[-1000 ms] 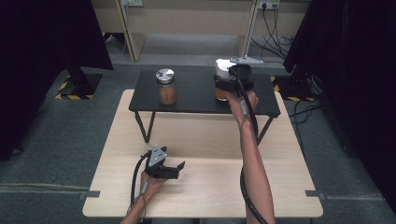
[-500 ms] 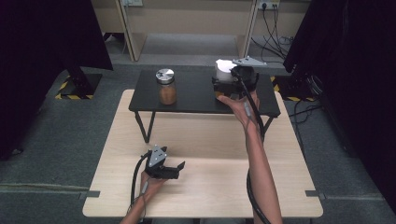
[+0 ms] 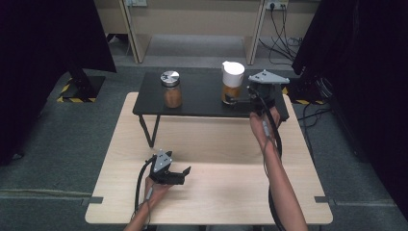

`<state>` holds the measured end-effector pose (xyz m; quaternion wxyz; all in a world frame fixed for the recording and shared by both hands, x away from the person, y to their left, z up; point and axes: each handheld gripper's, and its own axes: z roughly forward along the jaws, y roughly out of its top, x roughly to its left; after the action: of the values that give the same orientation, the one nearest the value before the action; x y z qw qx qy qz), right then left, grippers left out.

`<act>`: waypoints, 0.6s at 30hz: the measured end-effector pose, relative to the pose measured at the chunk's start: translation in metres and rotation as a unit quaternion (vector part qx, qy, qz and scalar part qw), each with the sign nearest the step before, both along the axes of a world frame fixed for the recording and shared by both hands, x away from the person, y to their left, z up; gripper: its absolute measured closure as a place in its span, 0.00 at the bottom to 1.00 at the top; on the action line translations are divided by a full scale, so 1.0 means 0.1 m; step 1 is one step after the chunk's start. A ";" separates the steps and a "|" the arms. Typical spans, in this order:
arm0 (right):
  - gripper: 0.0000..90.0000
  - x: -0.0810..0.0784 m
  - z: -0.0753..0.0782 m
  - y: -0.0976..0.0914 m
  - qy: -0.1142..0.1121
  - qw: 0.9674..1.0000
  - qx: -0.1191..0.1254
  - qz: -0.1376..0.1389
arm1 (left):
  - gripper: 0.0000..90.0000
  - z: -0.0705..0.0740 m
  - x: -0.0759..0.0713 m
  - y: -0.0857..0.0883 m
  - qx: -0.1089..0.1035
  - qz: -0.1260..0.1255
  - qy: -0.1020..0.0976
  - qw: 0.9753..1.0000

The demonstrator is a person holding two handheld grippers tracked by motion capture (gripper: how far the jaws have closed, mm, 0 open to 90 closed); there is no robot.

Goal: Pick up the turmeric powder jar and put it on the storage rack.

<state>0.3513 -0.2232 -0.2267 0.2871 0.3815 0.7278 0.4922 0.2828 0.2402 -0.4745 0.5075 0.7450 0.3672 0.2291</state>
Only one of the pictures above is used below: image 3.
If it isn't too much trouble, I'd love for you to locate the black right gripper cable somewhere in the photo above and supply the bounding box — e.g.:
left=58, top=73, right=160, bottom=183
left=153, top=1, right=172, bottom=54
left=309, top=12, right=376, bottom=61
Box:
left=249, top=87, right=288, bottom=231

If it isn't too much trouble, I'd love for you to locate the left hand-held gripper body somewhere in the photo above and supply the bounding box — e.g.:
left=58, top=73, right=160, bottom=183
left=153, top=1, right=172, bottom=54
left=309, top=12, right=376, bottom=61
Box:
left=148, top=149, right=187, bottom=186

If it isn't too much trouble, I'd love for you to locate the black curtain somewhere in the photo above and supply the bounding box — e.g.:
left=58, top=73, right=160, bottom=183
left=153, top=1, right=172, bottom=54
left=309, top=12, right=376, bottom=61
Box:
left=0, top=0, right=117, bottom=167
left=291, top=0, right=408, bottom=223

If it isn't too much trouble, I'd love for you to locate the grey floor tape patch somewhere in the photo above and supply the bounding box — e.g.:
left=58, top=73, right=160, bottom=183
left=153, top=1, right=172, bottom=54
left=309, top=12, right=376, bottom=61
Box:
left=314, top=194, right=337, bottom=207
left=81, top=195, right=105, bottom=207

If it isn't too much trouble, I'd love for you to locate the black floor cable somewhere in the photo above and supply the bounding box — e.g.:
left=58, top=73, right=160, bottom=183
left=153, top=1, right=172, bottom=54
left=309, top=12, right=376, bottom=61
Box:
left=296, top=101, right=333, bottom=163

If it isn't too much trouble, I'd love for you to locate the yellow black hazard tape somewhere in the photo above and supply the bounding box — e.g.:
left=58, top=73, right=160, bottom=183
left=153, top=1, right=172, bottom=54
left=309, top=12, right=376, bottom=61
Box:
left=278, top=78, right=325, bottom=106
left=56, top=77, right=97, bottom=104

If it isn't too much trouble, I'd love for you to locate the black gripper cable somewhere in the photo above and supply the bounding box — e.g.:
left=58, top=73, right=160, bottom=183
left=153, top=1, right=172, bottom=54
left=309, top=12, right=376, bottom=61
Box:
left=249, top=87, right=288, bottom=231
left=134, top=155, right=158, bottom=214

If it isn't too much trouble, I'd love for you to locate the beige wooden desk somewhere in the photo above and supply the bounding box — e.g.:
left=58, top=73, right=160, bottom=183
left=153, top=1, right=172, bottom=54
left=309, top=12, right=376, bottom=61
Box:
left=92, top=0, right=321, bottom=66

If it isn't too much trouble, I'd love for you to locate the person's right hand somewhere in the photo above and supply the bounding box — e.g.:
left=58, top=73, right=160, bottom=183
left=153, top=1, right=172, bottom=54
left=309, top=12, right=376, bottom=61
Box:
left=248, top=105, right=282, bottom=149

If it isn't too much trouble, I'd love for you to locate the white-lidded glass seasoning jar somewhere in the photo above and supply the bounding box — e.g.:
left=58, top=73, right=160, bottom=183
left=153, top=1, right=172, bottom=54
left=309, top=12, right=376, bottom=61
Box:
left=220, top=60, right=246, bottom=106

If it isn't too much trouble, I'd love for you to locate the black raised shelf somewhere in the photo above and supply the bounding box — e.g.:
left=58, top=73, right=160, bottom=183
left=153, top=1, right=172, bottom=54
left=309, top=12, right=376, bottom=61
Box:
left=132, top=71, right=291, bottom=149

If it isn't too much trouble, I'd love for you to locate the black stand base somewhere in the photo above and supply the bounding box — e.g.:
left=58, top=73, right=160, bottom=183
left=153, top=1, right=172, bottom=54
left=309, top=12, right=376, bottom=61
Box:
left=61, top=62, right=107, bottom=100
left=282, top=75, right=325, bottom=105

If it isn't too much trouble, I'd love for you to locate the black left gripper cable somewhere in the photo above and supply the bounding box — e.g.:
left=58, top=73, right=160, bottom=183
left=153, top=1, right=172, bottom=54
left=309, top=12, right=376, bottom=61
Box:
left=134, top=155, right=158, bottom=214

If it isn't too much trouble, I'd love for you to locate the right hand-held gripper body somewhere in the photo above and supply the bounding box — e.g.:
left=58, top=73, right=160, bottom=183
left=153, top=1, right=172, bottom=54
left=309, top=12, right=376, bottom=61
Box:
left=247, top=68, right=291, bottom=113

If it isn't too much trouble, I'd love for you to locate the person's left hand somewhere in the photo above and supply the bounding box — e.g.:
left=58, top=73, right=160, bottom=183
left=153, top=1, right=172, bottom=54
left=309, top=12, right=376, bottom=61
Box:
left=143, top=175, right=173, bottom=208

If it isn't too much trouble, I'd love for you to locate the silver-lidded glass spice jar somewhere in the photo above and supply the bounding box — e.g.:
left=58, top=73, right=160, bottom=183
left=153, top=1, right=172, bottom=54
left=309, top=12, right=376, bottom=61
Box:
left=160, top=69, right=184, bottom=110

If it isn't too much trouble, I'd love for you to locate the bundle of black wall cables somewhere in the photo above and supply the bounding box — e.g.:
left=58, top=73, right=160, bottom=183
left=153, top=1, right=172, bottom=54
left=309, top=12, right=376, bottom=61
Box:
left=258, top=3, right=304, bottom=66

